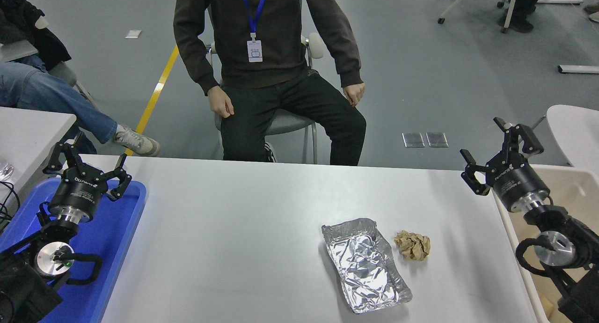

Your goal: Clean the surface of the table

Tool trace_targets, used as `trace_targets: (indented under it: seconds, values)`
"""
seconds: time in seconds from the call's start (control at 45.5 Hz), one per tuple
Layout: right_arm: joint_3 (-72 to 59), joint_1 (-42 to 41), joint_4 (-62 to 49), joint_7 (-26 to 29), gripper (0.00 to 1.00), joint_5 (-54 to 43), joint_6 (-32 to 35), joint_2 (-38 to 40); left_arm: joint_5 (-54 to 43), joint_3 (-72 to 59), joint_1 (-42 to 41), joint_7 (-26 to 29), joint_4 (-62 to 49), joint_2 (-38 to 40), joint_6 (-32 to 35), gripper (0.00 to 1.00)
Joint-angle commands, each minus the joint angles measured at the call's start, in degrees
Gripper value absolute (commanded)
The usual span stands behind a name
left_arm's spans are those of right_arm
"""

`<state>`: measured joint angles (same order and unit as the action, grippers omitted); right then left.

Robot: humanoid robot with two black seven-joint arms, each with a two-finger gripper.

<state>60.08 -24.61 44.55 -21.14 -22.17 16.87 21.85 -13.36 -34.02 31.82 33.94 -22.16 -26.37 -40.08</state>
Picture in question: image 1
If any person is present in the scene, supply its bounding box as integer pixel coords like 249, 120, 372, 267
173, 0, 367, 167
498, 0, 546, 33
0, 0, 162, 157

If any white side table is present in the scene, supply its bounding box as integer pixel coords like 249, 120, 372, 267
0, 106, 77, 206

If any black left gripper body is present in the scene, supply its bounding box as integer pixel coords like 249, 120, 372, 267
48, 166, 110, 217

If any person's right hand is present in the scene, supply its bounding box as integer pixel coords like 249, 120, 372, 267
207, 85, 234, 119

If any grey laptop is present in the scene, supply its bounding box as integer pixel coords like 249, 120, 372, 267
0, 39, 39, 63

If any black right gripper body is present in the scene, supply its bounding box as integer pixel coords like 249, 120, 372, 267
486, 154, 551, 212

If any blue plastic tray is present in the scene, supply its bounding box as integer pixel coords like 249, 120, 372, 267
0, 177, 147, 323

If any white wheeled chair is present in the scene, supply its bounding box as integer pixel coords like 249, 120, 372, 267
438, 0, 517, 33

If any blue lanyard with badge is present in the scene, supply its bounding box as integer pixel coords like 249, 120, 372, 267
239, 0, 268, 63

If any tan paper scrap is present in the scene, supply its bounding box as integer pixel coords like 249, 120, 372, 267
537, 291, 560, 320

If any silver foil tray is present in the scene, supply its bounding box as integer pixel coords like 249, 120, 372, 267
321, 218, 413, 314

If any grey swivel chair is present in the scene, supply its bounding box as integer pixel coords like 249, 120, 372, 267
206, 32, 324, 164

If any round white table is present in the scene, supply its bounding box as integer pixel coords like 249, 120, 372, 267
546, 104, 599, 176

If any black cable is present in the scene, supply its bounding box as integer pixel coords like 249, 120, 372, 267
0, 181, 22, 232

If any large pale plastic bin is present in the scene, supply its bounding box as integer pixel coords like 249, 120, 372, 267
485, 163, 599, 323

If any grey office chair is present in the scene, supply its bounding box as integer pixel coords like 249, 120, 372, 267
34, 15, 101, 112

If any tan paper ball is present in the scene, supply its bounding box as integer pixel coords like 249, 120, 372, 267
394, 230, 431, 262

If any person's left hand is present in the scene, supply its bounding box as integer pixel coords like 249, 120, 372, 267
343, 82, 365, 107

